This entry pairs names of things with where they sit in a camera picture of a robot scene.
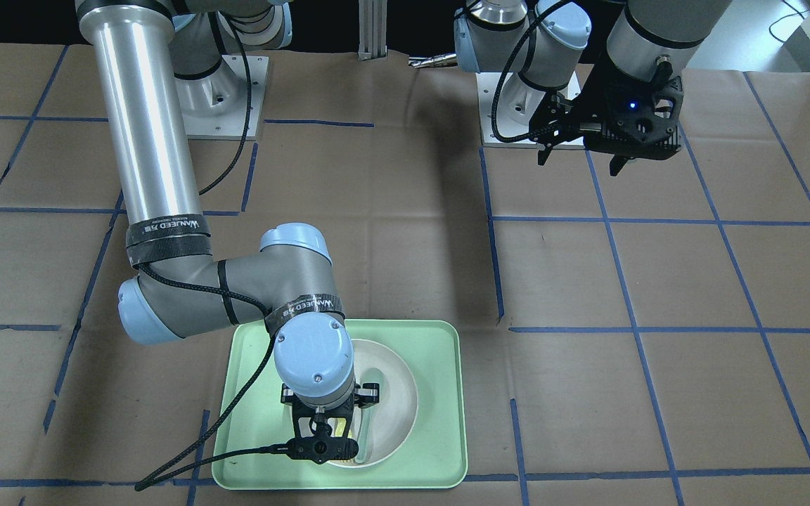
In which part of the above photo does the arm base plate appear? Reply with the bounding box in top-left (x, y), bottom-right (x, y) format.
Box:
top-left (475, 72), bottom-right (544, 150)
top-left (174, 55), bottom-right (269, 141)

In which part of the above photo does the yellow plastic fork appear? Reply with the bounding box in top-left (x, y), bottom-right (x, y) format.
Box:
top-left (333, 417), bottom-right (352, 438)

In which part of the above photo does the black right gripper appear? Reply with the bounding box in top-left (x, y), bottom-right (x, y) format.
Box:
top-left (281, 382), bottom-right (380, 422)

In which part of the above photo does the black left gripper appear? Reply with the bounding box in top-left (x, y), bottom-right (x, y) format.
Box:
top-left (528, 60), bottom-right (632, 177)

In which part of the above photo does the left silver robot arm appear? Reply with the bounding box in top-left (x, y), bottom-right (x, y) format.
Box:
top-left (454, 1), bottom-right (729, 176)

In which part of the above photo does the teal plastic spoon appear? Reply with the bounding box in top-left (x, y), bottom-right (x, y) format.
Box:
top-left (353, 367), bottom-right (389, 465)

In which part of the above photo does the white round plate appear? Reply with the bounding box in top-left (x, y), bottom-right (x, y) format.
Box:
top-left (285, 339), bottom-right (420, 468)

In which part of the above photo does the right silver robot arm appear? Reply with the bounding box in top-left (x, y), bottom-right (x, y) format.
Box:
top-left (76, 1), bottom-right (357, 410)

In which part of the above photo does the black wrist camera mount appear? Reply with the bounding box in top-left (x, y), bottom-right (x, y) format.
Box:
top-left (581, 62), bottom-right (684, 160)

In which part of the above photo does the mint green plastic tray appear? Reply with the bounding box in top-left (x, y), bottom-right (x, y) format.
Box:
top-left (212, 319), bottom-right (468, 491)

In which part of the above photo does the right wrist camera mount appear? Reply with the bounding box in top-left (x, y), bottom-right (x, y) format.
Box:
top-left (285, 416), bottom-right (360, 465)

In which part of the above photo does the aluminium frame post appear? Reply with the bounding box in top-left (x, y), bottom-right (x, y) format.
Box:
top-left (357, 0), bottom-right (388, 61)

